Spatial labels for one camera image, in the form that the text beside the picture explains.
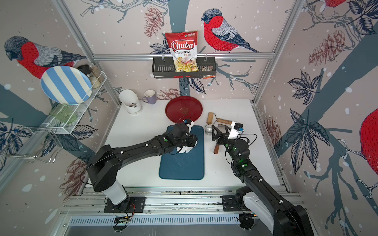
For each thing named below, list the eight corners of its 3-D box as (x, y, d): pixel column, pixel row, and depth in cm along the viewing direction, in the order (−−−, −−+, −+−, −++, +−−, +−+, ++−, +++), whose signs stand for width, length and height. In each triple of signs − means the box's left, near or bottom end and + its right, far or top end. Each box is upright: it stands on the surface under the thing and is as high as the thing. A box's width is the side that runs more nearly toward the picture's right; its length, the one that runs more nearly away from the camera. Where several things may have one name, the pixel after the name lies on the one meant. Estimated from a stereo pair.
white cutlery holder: (123, 110, 119) (115, 96, 107) (132, 102, 125) (125, 88, 113) (139, 118, 113) (132, 104, 101) (148, 109, 119) (142, 95, 107)
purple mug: (145, 105, 121) (141, 97, 114) (147, 98, 127) (144, 89, 119) (155, 105, 121) (152, 97, 114) (157, 98, 127) (154, 89, 119)
